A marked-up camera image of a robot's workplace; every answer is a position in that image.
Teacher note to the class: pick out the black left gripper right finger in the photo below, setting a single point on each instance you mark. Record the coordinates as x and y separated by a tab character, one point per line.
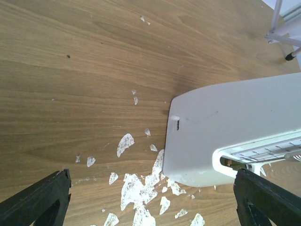
260	202

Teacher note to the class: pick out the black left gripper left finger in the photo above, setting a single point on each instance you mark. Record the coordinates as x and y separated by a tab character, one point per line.
44	203

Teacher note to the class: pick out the white tripod music stand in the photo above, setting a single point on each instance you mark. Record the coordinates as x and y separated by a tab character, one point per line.
279	33

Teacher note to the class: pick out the white metronome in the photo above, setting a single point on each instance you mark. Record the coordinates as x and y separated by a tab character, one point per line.
251	122

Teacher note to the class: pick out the white paper scrap pile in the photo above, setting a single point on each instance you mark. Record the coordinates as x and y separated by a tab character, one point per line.
123	184

